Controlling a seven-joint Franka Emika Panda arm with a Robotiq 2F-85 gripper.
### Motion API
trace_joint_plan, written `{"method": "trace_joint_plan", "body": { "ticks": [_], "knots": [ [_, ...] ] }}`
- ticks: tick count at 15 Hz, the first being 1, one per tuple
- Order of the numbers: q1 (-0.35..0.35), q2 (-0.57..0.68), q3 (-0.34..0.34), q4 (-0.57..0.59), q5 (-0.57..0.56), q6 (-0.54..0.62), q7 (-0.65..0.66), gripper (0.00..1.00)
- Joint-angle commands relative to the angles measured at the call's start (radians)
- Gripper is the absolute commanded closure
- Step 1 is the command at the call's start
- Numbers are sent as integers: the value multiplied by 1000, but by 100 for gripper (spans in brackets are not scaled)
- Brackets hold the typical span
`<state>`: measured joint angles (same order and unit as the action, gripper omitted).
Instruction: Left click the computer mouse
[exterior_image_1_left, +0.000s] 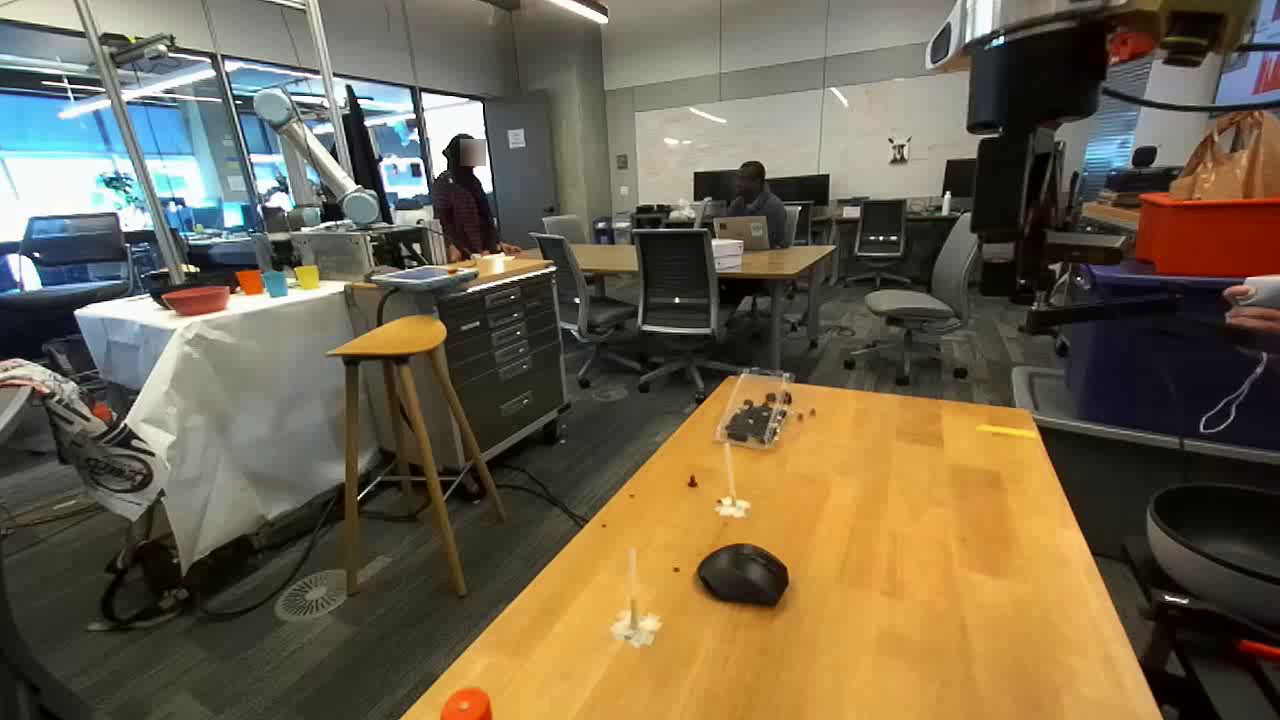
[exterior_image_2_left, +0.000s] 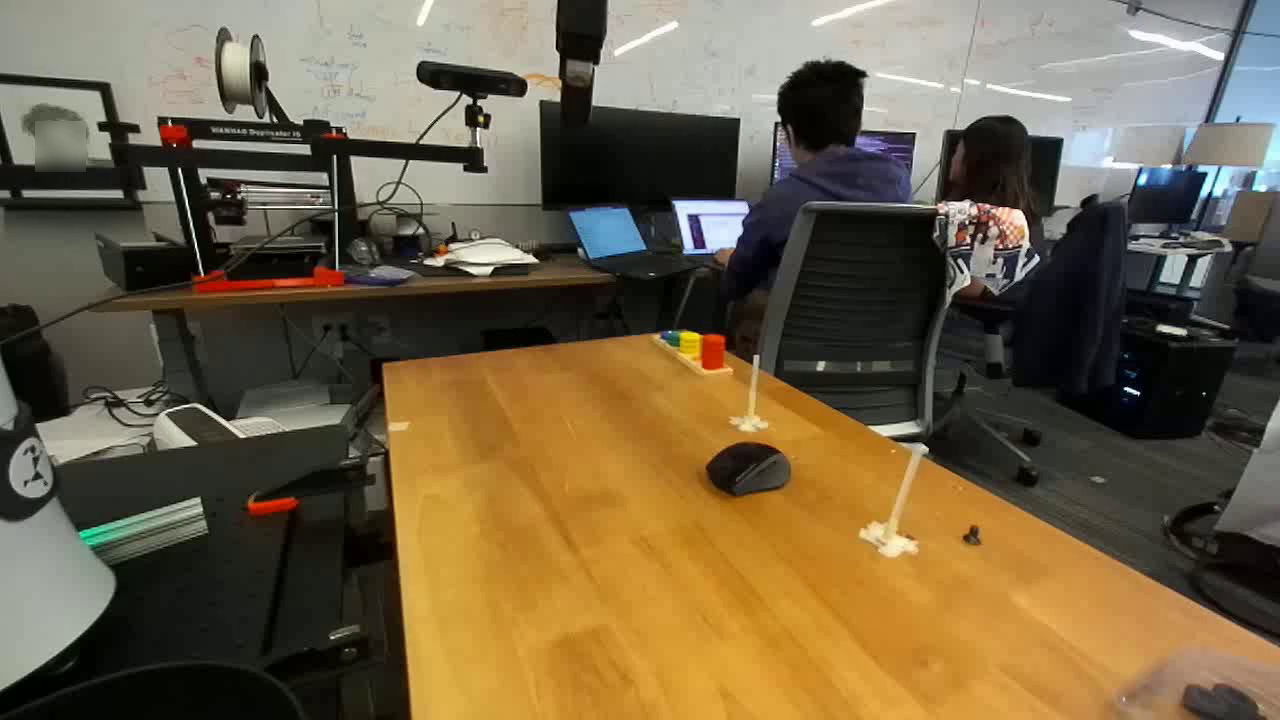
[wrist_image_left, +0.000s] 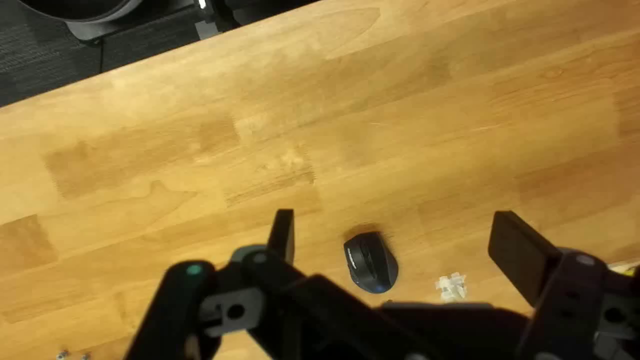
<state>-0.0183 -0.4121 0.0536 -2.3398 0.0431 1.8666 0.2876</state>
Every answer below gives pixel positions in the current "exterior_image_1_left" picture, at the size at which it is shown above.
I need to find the orange plastic bin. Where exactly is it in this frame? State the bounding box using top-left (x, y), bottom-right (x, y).
top-left (1134, 193), bottom-right (1280, 280)

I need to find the wooden bar stool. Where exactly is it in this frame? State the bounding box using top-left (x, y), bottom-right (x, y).
top-left (326, 313), bottom-right (511, 601)

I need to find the orange round object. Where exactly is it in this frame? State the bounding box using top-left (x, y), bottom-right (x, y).
top-left (438, 686), bottom-right (495, 720)

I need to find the small black office chair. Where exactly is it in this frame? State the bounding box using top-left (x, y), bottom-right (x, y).
top-left (849, 196), bottom-right (913, 292)

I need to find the brown paper bag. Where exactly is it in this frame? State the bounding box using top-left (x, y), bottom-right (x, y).
top-left (1166, 108), bottom-right (1280, 204)

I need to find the red bowl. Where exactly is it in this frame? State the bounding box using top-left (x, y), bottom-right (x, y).
top-left (155, 280), bottom-right (237, 321)

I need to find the seated person at desk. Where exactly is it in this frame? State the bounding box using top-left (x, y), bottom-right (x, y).
top-left (725, 157), bottom-right (794, 254)

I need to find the black computer monitor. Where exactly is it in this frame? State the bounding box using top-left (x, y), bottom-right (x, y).
top-left (689, 170), bottom-right (742, 208)
top-left (768, 174), bottom-right (830, 208)

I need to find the blue plastic bin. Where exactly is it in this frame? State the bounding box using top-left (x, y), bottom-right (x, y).
top-left (1063, 260), bottom-right (1280, 454)

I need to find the black mesh office chair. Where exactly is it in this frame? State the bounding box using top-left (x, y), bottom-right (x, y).
top-left (626, 224), bottom-right (732, 400)

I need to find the white tablecloth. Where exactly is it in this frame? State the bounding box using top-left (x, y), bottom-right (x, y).
top-left (71, 276), bottom-right (385, 577)

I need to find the grey drawer tool cabinet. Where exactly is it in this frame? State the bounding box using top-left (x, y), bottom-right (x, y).
top-left (346, 258), bottom-right (572, 474)

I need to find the light grey office chair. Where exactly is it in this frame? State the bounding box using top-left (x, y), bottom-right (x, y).
top-left (850, 212), bottom-right (985, 394)

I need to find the black computer mouse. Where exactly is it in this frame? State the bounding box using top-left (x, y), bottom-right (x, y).
top-left (691, 542), bottom-right (792, 611)

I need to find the standing person in dark clothes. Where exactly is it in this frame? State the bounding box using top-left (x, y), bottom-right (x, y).
top-left (429, 131), bottom-right (502, 264)

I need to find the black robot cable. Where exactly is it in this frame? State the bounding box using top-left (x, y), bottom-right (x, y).
top-left (1096, 81), bottom-right (1280, 120)

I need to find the grey storage tote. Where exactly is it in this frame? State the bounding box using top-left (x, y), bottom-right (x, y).
top-left (1009, 366), bottom-right (1280, 570)

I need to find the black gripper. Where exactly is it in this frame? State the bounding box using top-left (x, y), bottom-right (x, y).
top-left (963, 18), bottom-right (1111, 244)

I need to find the wooden office desk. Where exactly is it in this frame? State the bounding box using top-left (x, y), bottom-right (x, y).
top-left (572, 242), bottom-right (841, 375)

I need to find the black floor cable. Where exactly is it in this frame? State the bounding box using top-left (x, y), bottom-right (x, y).
top-left (97, 526), bottom-right (343, 633)

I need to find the white wall whiteboard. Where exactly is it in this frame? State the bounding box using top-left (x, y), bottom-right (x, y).
top-left (633, 73), bottom-right (979, 212)

